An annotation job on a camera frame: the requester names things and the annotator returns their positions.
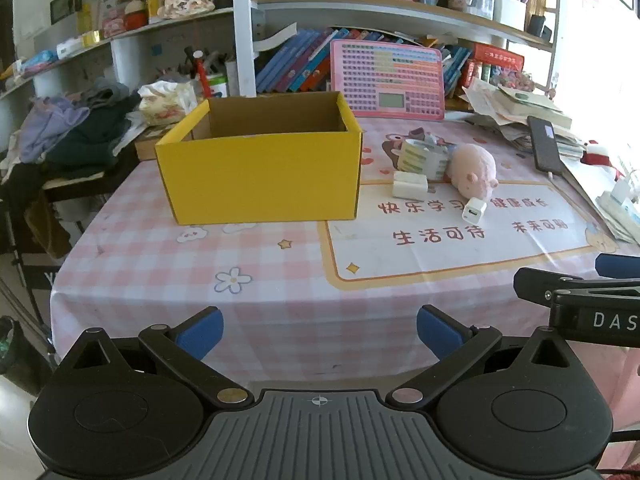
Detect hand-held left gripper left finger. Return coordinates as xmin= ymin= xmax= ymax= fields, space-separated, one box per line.
xmin=50 ymin=306 xmax=256 ymax=413

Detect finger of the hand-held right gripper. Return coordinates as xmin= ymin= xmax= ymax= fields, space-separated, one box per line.
xmin=595 ymin=253 xmax=640 ymax=279
xmin=514 ymin=267 xmax=640 ymax=306

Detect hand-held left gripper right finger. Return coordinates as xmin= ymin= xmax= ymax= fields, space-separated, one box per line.
xmin=385 ymin=304 xmax=591 ymax=413

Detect pink plush pig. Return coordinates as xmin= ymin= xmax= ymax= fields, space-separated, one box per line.
xmin=446 ymin=143 xmax=498 ymax=198

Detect white power adapter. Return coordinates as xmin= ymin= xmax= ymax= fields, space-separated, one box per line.
xmin=392 ymin=171 xmax=430 ymax=199

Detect yellow cardboard box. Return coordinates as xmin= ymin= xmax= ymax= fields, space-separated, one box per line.
xmin=155 ymin=91 xmax=364 ymax=226

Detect clear tape roll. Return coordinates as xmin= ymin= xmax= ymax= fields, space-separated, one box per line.
xmin=398 ymin=139 xmax=451 ymax=181

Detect white power strip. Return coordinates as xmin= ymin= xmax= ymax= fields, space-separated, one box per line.
xmin=595 ymin=170 xmax=640 ymax=213

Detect pink printed tablecloth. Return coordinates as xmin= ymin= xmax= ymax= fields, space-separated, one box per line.
xmin=50 ymin=110 xmax=640 ymax=391

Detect small white charger cube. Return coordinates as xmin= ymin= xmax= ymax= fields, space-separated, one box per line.
xmin=462 ymin=199 xmax=487 ymax=225

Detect red and white plush toy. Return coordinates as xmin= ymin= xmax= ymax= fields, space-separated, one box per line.
xmin=580 ymin=140 xmax=621 ymax=168

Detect black smartphone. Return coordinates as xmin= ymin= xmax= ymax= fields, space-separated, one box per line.
xmin=527 ymin=116 xmax=565 ymax=176

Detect stack of papers and books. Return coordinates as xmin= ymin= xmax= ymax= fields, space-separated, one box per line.
xmin=462 ymin=77 xmax=583 ymax=156

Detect red box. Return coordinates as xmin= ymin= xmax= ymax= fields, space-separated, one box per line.
xmin=470 ymin=42 xmax=526 ymax=86

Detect floral cloth bag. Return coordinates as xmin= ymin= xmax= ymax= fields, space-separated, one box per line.
xmin=137 ymin=80 xmax=198 ymax=126

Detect leaning books beside tablet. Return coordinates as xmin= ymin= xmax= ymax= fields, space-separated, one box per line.
xmin=440 ymin=42 xmax=473 ymax=98

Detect pile of clothes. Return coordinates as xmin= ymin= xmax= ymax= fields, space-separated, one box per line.
xmin=0 ymin=77 xmax=146 ymax=181

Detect pink learning tablet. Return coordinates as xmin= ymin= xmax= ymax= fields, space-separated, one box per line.
xmin=330 ymin=39 xmax=446 ymax=122

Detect white desk organizer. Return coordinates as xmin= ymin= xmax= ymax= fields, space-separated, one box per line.
xmin=492 ymin=0 xmax=528 ymax=31

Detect row of blue books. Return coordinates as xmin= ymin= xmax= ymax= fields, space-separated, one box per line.
xmin=255 ymin=27 xmax=341 ymax=95

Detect red round figurine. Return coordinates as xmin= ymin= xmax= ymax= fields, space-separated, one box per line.
xmin=122 ymin=0 xmax=150 ymax=31

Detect black picture frame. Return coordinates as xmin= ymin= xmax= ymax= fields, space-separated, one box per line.
xmin=50 ymin=0 xmax=83 ymax=25

